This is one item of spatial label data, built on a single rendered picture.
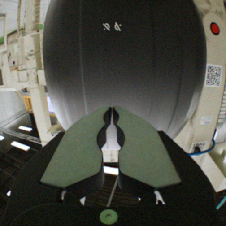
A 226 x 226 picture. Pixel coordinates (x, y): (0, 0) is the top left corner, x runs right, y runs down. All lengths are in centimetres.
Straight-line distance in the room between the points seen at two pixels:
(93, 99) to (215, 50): 42
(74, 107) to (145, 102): 11
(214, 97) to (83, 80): 44
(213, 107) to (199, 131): 10
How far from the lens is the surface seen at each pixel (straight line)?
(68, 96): 22
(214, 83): 52
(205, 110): 54
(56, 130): 100
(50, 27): 24
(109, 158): 88
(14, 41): 521
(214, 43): 51
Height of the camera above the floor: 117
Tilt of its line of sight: 23 degrees up
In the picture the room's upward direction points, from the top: 179 degrees clockwise
